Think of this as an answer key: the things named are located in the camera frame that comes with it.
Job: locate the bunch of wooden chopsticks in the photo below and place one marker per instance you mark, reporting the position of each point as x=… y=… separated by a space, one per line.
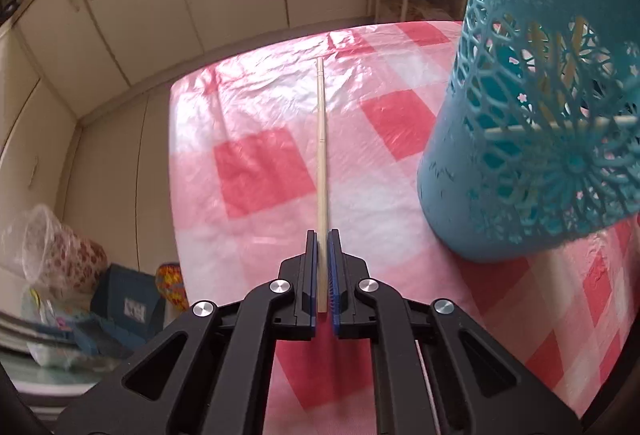
x=510 y=130

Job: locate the floral trash bin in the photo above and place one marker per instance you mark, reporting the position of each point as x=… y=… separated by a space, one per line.
x=75 y=255

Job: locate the colourful patterned container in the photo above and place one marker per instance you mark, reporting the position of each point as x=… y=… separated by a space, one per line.
x=172 y=287

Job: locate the blue cardboard box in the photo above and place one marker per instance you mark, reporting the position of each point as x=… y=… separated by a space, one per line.
x=125 y=295

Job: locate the white drawer cabinet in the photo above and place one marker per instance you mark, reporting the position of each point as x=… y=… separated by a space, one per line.
x=100 y=175

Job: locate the red checkered plastic tablecloth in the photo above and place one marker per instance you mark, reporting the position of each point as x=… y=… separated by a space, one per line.
x=250 y=175

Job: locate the single wooden chopstick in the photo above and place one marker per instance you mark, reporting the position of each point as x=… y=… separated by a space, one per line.
x=321 y=165

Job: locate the teal perforated plastic basket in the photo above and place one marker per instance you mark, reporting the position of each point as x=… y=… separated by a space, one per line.
x=465 y=195

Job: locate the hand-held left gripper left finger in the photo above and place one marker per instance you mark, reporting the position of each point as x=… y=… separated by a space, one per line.
x=312 y=285

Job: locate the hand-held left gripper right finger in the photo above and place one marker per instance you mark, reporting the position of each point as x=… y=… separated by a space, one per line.
x=334 y=290

